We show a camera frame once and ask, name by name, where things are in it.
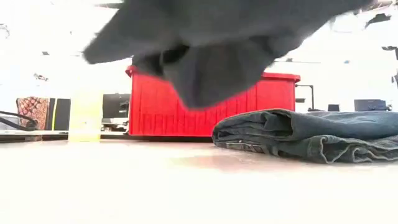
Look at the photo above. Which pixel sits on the blue denim jeans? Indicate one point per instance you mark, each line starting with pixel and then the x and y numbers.
pixel 311 137

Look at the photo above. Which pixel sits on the red plastic bin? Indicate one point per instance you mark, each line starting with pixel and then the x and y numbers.
pixel 149 109

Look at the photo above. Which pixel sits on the black background machine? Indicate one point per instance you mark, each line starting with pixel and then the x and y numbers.
pixel 115 105

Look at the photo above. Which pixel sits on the orange liquid spray bottle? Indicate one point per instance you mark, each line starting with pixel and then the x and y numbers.
pixel 85 118

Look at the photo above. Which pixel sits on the black panel with yellow stripe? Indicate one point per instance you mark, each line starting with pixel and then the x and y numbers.
pixel 62 113

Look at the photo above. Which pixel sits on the red patterned fabric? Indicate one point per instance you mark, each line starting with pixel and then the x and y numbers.
pixel 32 112

